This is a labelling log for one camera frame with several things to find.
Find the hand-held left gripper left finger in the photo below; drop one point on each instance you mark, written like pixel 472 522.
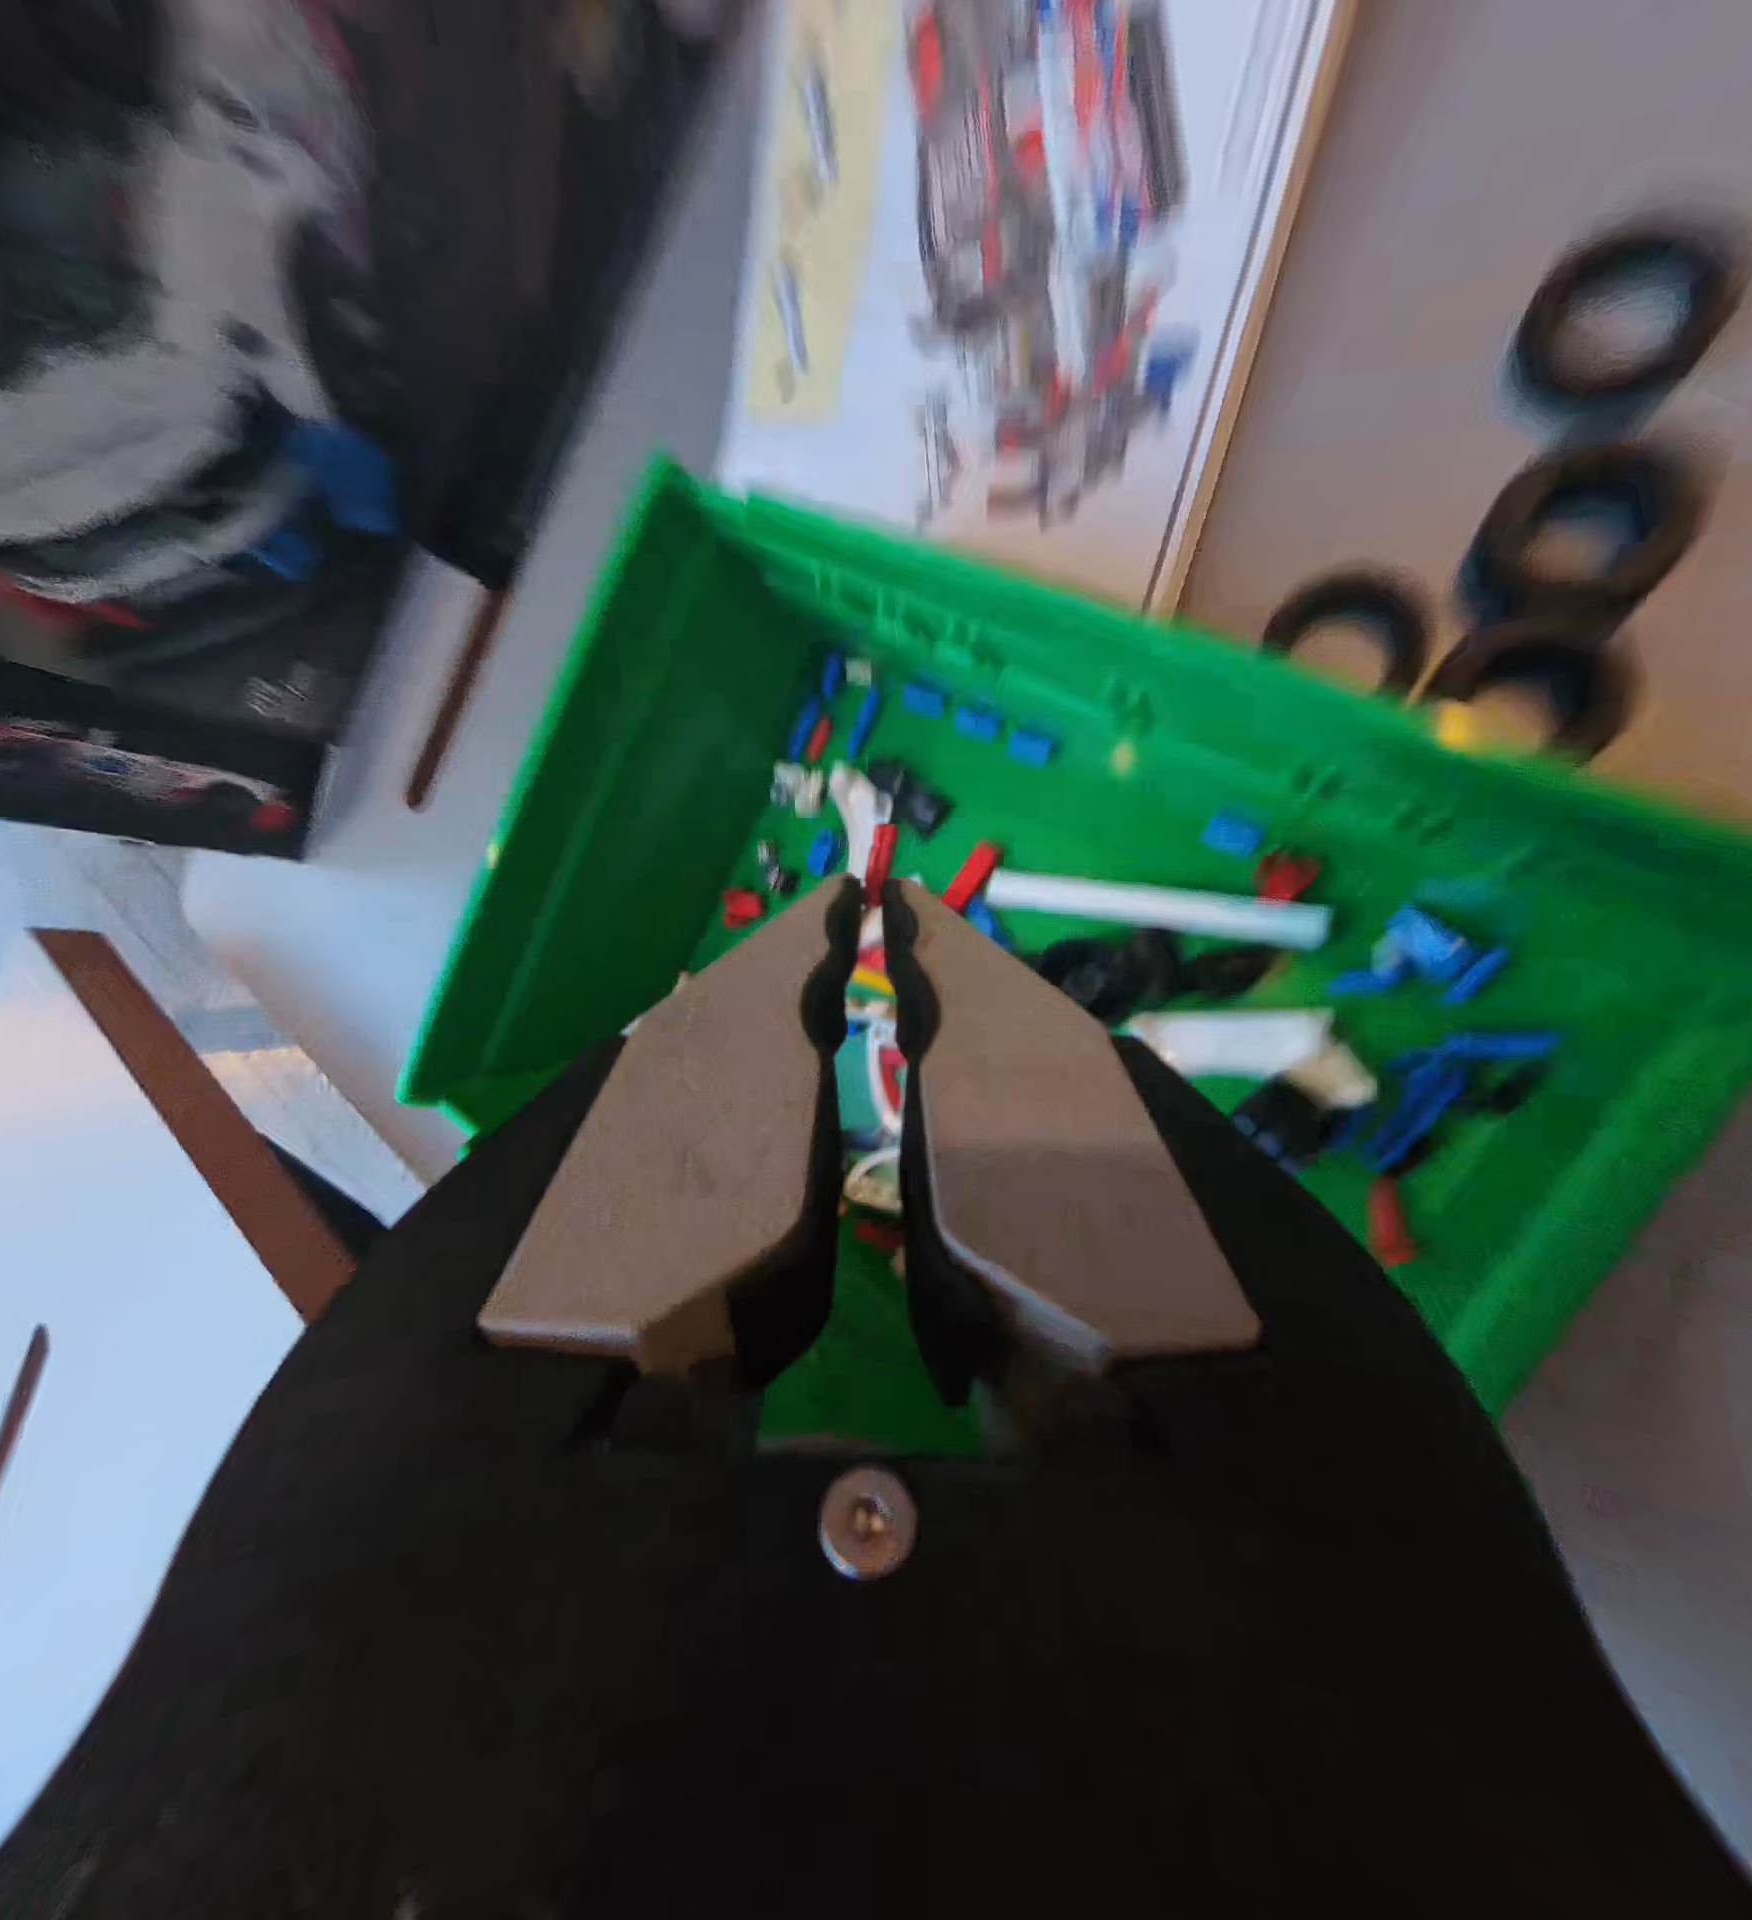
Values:
pixel 665 1184

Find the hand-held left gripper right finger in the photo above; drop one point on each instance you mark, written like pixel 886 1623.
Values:
pixel 1070 1184

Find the green plastic bin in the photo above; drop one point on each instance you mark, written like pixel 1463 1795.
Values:
pixel 635 825

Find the grey desk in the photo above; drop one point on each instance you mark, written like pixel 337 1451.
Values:
pixel 1415 150

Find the black toy wheel rim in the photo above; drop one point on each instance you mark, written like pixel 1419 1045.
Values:
pixel 1101 975

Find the white curved arch piece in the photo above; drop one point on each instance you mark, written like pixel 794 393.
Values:
pixel 1235 1040
pixel 852 809

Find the long white toy beam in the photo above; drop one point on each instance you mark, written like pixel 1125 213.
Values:
pixel 1162 909

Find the red angled toy beam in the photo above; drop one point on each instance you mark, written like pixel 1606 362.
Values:
pixel 970 874

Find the loose small toy bricks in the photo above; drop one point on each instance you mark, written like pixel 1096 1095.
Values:
pixel 1424 944

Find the neighbouring grey table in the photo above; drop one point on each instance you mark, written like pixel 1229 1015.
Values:
pixel 67 1201

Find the black toy tyre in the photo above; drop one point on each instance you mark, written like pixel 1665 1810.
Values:
pixel 1296 616
pixel 1537 360
pixel 1506 555
pixel 1594 690

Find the black toy set box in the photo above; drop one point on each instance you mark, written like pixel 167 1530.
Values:
pixel 216 450

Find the toy car instruction booklet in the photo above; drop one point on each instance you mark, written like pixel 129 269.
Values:
pixel 1041 224

